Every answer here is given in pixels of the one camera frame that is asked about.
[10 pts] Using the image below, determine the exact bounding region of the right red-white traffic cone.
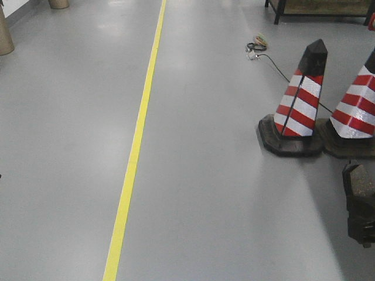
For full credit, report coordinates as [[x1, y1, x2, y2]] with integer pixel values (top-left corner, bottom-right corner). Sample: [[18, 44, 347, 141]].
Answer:
[[317, 52, 374, 159]]

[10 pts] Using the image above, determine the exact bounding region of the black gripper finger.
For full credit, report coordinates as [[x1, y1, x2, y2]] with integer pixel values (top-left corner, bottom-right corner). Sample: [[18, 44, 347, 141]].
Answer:
[[347, 211, 374, 248]]

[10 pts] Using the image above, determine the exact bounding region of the red-white traffic cone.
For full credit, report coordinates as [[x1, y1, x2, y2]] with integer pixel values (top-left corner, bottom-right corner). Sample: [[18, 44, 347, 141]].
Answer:
[[317, 52, 374, 159], [258, 39, 328, 157]]

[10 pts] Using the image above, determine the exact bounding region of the cardboard tube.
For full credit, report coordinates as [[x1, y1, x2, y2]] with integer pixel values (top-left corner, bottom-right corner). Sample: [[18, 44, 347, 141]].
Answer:
[[0, 7, 15, 56]]

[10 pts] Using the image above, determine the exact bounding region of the left red-white traffic cone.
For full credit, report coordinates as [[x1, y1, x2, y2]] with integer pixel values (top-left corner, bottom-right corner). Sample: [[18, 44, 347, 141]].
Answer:
[[258, 39, 328, 157]]

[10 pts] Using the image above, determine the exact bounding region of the dark brake pad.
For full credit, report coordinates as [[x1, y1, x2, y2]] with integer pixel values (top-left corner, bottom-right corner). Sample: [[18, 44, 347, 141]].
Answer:
[[342, 162, 374, 213]]

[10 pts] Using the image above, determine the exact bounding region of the dark wooden bench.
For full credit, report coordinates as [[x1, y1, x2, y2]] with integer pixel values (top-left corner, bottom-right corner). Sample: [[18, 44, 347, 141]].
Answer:
[[264, 0, 374, 25]]

